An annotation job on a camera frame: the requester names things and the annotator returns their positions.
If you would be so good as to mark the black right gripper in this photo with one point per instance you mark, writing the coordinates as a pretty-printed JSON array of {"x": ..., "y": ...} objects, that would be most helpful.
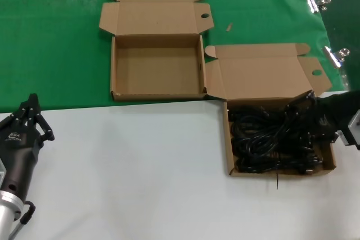
[{"x": 334, "y": 110}]

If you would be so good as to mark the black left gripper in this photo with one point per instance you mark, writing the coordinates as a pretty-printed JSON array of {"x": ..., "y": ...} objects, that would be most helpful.
[{"x": 19, "y": 153}]

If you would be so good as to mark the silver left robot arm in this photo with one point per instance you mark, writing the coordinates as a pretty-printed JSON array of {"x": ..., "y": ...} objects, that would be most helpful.
[{"x": 7, "y": 212}]

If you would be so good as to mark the brown cardboard box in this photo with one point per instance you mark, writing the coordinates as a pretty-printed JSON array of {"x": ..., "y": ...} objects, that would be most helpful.
[
  {"x": 157, "y": 65},
  {"x": 253, "y": 68}
]

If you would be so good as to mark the silver metal binder clip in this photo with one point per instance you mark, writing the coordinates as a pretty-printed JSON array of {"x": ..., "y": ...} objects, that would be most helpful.
[
  {"x": 333, "y": 56},
  {"x": 313, "y": 2}
]

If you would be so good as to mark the green table cloth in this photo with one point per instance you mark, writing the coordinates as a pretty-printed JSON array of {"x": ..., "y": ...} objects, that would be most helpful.
[{"x": 42, "y": 54}]

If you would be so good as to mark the small wooden chip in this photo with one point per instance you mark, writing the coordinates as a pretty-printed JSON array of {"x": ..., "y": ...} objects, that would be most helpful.
[{"x": 229, "y": 27}]

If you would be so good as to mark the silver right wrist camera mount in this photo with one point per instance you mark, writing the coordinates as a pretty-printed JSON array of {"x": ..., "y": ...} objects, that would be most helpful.
[{"x": 351, "y": 130}]

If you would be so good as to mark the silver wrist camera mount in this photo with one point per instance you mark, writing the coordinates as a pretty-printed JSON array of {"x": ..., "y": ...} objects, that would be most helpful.
[
  {"x": 2, "y": 169},
  {"x": 351, "y": 130}
]

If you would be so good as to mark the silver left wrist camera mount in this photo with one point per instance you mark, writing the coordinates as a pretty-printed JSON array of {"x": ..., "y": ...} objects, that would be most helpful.
[{"x": 2, "y": 169}]

